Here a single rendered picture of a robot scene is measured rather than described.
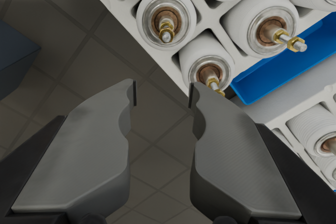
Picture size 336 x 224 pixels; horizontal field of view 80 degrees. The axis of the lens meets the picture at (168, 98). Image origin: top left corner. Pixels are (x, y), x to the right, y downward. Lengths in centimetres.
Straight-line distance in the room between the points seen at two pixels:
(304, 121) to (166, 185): 64
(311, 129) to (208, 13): 34
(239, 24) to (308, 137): 31
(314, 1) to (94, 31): 50
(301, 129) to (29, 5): 75
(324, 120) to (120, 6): 49
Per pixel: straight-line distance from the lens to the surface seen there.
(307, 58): 63
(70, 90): 73
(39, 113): 84
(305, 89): 60
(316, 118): 57
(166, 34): 24
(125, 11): 41
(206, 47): 37
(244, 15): 37
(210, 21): 42
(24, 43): 69
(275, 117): 57
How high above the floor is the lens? 58
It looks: 59 degrees down
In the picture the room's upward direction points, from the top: 179 degrees clockwise
